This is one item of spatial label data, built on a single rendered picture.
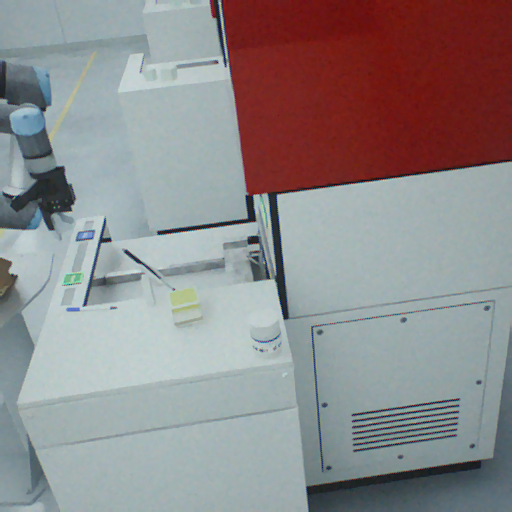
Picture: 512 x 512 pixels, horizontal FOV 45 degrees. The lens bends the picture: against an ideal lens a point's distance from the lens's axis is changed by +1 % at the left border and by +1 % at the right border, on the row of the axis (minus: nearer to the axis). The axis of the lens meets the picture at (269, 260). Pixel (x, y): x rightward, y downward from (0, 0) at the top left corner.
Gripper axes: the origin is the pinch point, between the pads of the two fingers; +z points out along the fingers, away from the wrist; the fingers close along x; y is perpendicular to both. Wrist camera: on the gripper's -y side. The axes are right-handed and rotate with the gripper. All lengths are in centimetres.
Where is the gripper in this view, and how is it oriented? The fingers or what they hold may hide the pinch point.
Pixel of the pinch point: (56, 236)
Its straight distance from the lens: 181.9
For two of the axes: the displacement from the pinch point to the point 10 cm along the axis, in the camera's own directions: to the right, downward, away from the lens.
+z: 1.0, 8.4, 5.3
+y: 9.9, -1.4, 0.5
